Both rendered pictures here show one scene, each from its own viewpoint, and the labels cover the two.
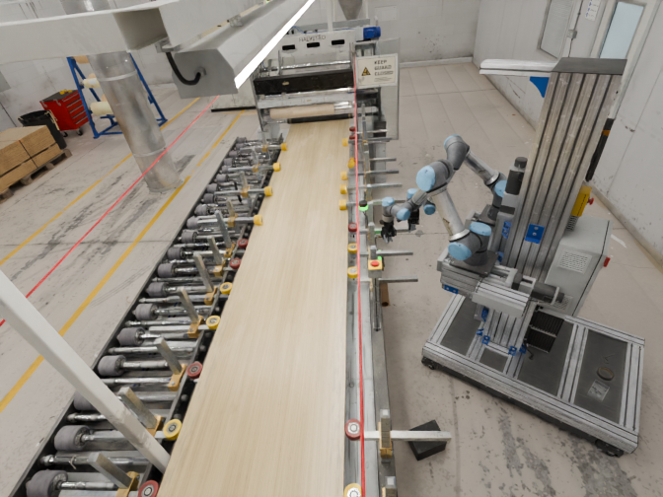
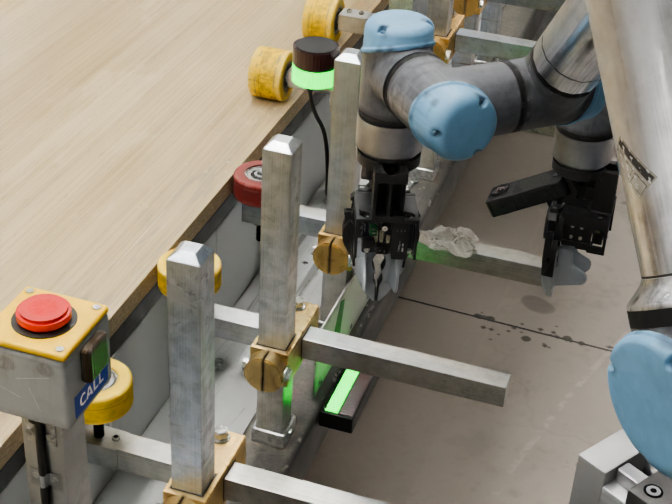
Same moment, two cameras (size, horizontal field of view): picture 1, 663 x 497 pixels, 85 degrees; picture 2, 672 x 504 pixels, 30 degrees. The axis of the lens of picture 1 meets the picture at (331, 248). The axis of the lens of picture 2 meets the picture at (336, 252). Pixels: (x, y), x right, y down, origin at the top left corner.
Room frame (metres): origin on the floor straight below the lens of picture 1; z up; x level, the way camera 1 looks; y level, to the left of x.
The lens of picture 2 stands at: (0.70, -0.54, 1.77)
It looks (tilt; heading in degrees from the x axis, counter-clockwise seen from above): 32 degrees down; 9
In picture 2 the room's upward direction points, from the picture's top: 3 degrees clockwise
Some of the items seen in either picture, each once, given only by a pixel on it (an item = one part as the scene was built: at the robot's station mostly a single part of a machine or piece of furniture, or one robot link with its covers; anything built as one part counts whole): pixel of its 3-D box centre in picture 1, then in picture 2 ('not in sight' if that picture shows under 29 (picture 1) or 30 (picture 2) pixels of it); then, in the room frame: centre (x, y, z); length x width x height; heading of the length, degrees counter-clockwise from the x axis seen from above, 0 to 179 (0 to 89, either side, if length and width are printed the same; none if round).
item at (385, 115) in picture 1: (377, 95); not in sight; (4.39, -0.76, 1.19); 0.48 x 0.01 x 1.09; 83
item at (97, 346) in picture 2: not in sight; (94, 356); (1.40, -0.25, 1.20); 0.03 x 0.01 x 0.03; 173
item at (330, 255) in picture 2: not in sight; (343, 235); (2.18, -0.31, 0.85); 0.14 x 0.06 x 0.05; 173
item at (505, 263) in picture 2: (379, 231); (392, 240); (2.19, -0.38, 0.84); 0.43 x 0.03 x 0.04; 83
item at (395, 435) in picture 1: (400, 436); not in sight; (0.70, -0.19, 0.83); 0.44 x 0.03 x 0.04; 83
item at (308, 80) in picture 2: not in sight; (315, 71); (2.16, -0.26, 1.10); 0.06 x 0.06 x 0.02
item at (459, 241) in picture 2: not in sight; (450, 234); (2.18, -0.46, 0.87); 0.09 x 0.07 x 0.02; 83
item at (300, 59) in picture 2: not in sight; (316, 53); (2.16, -0.26, 1.12); 0.06 x 0.06 x 0.02
